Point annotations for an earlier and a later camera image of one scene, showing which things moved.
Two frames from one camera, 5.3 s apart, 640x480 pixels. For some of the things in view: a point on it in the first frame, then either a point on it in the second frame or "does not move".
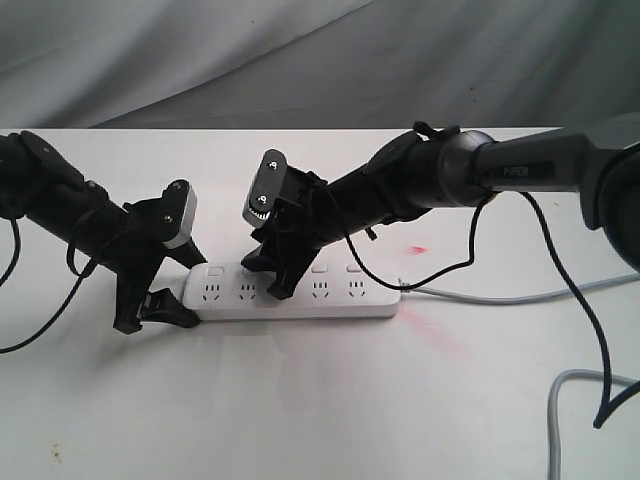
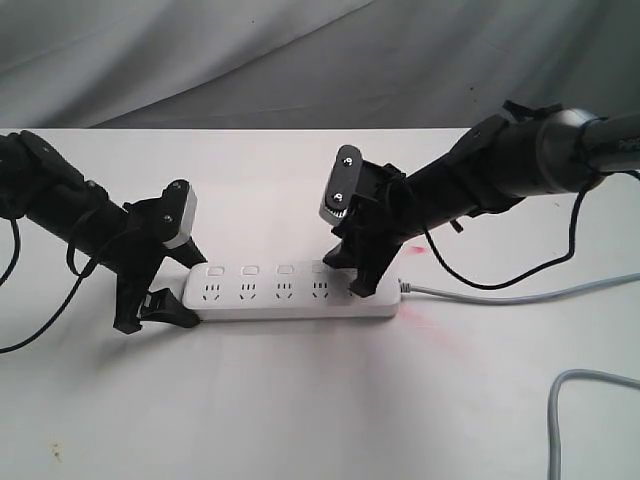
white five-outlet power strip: [326, 291] does not move
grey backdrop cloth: [316, 64] does not move
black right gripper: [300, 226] -> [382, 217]
